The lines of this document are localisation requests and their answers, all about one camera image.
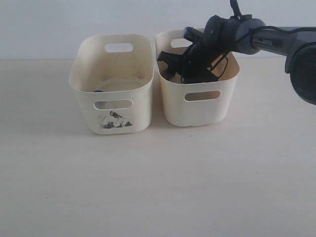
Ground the cream bin with mountain print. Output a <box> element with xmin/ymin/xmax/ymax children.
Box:
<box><xmin>69</xmin><ymin>34</ymin><xmax>154</xmax><ymax>135</ymax></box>

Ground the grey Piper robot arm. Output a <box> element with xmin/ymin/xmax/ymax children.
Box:
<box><xmin>157</xmin><ymin>15</ymin><xmax>316</xmax><ymax>105</ymax></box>

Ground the plain cream plastic bin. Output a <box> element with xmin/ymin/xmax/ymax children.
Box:
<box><xmin>155</xmin><ymin>30</ymin><xmax>240</xmax><ymax>127</ymax></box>

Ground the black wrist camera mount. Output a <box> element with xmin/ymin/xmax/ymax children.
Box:
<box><xmin>183</xmin><ymin>27</ymin><xmax>205</xmax><ymax>46</ymax></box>

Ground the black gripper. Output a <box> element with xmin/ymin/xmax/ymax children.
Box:
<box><xmin>157</xmin><ymin>37</ymin><xmax>223</xmax><ymax>84</ymax></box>

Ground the black cable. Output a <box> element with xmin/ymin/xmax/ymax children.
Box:
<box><xmin>180</xmin><ymin>0</ymin><xmax>316</xmax><ymax>84</ymax></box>

